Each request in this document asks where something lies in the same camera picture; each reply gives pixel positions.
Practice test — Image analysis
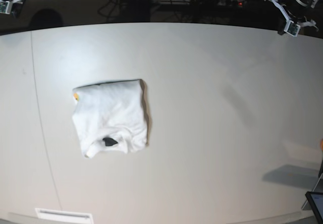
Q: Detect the white printed T-shirt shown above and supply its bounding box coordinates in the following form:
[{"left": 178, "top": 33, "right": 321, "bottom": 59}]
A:
[{"left": 72, "top": 79, "right": 148, "bottom": 159}]

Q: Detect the white paper label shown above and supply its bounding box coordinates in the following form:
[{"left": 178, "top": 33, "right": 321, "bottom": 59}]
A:
[{"left": 35, "top": 208, "right": 94, "bottom": 224}]

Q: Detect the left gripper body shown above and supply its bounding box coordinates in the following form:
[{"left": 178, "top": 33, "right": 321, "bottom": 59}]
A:
[{"left": 281, "top": 0, "right": 307, "bottom": 22}]

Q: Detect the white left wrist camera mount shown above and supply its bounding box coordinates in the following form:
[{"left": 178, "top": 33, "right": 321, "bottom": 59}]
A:
[{"left": 264, "top": 0, "right": 319, "bottom": 37}]

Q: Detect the dark tablet screen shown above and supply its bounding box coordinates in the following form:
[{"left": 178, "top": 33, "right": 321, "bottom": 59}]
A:
[{"left": 305, "top": 192, "right": 322, "bottom": 224}]

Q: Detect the black power strip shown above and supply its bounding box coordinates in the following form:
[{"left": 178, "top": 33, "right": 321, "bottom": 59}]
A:
[{"left": 193, "top": 0, "right": 249, "bottom": 8}]

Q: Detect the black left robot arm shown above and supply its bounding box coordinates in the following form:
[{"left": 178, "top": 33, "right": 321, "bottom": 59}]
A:
[{"left": 12, "top": 0, "right": 322, "bottom": 29}]

